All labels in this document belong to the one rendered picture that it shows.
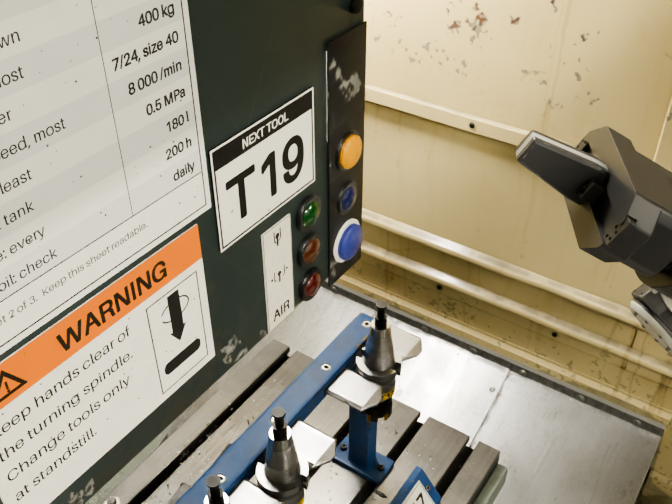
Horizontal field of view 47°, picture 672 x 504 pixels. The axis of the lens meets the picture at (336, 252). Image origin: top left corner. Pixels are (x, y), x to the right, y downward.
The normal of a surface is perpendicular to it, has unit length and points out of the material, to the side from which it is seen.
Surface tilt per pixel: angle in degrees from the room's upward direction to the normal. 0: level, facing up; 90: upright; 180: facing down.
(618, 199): 60
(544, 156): 90
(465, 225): 90
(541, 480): 24
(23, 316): 90
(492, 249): 90
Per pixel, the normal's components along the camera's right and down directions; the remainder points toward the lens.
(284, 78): 0.83, 0.34
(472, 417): -0.22, -0.52
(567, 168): -0.07, 0.61
